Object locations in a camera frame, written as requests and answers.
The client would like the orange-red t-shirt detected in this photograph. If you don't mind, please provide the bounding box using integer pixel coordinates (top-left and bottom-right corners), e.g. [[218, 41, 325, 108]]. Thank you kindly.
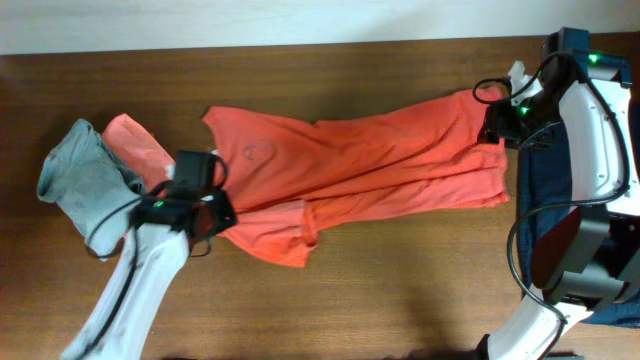
[[204, 90, 509, 267]]

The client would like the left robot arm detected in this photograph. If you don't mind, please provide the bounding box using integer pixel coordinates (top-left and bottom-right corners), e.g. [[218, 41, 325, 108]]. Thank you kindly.
[[61, 151, 237, 359]]

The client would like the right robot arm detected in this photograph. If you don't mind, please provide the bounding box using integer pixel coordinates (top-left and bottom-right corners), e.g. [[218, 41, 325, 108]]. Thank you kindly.
[[474, 27, 639, 359]]

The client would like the salmon folded shirt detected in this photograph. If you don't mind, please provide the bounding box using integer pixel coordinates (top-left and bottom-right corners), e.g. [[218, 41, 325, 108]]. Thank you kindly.
[[102, 114, 175, 190]]

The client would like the navy blue garment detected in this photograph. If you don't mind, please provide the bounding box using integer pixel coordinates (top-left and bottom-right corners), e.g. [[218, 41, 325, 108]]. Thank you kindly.
[[516, 124, 639, 329]]

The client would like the grey folded shirt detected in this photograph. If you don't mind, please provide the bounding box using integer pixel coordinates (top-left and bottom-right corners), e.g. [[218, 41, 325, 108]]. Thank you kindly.
[[37, 119, 146, 256]]

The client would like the left black cable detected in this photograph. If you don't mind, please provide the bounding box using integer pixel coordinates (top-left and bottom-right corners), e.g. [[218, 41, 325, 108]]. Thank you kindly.
[[74, 152, 229, 360]]

